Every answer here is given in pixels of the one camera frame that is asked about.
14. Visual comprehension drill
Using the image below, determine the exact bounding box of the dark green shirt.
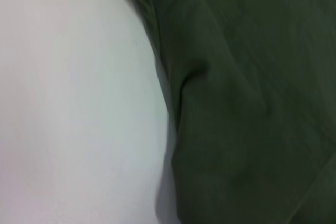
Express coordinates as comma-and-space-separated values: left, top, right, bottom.
109, 0, 336, 224

